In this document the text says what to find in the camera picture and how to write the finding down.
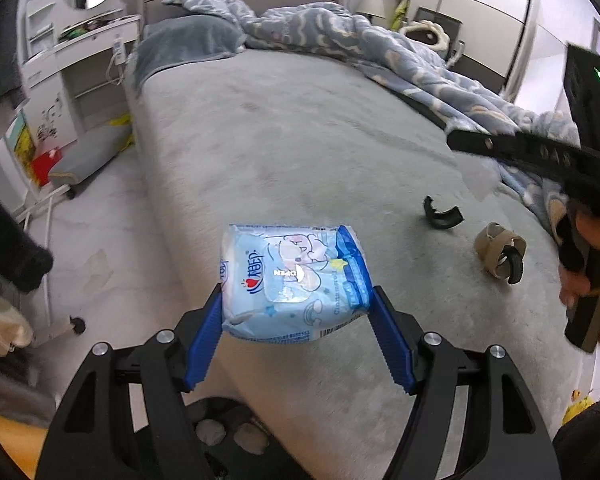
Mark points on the white clothes rack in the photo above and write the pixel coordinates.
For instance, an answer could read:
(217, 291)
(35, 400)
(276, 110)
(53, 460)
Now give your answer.
(45, 260)

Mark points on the blue patterned blanket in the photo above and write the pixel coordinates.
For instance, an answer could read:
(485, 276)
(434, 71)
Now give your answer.
(340, 35)

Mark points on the blue wet wipes packet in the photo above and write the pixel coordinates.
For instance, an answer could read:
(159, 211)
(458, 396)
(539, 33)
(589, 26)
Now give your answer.
(290, 280)

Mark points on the black chair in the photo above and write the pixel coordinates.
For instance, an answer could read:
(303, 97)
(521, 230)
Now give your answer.
(440, 16)

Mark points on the yellow box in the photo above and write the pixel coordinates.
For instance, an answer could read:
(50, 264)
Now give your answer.
(19, 137)

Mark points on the beige bedside lamp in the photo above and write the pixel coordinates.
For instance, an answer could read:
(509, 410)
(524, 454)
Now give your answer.
(371, 6)

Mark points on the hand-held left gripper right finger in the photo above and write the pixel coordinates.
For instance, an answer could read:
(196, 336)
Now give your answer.
(392, 342)

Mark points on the white power strip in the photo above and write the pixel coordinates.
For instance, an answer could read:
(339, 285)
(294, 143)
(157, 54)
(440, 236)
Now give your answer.
(118, 50)

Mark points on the white door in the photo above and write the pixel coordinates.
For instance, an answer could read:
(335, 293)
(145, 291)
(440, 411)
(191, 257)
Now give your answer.
(540, 65)

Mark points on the white cloth ball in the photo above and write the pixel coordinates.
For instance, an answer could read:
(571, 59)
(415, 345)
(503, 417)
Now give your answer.
(210, 431)
(250, 437)

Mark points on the dark plastic waste bin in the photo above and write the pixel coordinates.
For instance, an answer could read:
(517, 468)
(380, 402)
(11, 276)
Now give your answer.
(230, 410)

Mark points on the yellow plastic bag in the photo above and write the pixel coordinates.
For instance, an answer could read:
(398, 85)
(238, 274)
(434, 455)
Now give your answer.
(120, 127)

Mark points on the white and black wardrobe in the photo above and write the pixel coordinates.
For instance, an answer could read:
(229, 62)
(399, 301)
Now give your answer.
(480, 15)

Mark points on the white dressing table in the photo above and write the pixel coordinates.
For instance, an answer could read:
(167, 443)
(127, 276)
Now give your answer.
(80, 60)

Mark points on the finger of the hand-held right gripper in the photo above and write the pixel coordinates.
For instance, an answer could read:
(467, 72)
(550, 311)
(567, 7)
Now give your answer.
(520, 152)

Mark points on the yellow-green cloth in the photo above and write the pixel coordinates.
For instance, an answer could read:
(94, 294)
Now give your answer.
(399, 15)

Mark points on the brown cardboard tape roll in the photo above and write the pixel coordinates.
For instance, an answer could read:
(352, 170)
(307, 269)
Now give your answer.
(490, 245)

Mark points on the black hanging garment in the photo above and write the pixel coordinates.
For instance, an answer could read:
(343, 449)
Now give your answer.
(10, 250)

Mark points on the yellow toy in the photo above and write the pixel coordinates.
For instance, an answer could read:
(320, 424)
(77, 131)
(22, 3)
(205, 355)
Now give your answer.
(577, 405)

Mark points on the orange cloth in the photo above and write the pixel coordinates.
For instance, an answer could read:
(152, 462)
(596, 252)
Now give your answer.
(5, 435)

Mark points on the red bag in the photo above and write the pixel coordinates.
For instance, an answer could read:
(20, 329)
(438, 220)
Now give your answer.
(45, 167)

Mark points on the grey bed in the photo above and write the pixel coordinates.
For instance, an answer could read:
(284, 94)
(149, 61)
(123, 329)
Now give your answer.
(280, 160)

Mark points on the grey floor cushion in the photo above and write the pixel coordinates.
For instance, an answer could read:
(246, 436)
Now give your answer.
(87, 157)

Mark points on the grey-blue pillow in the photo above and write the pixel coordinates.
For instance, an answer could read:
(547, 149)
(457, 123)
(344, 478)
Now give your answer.
(185, 45)

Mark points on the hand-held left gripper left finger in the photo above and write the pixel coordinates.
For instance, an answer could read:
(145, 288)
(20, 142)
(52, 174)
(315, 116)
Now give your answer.
(205, 340)

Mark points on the cream pet bed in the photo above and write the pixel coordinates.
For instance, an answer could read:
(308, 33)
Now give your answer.
(425, 35)

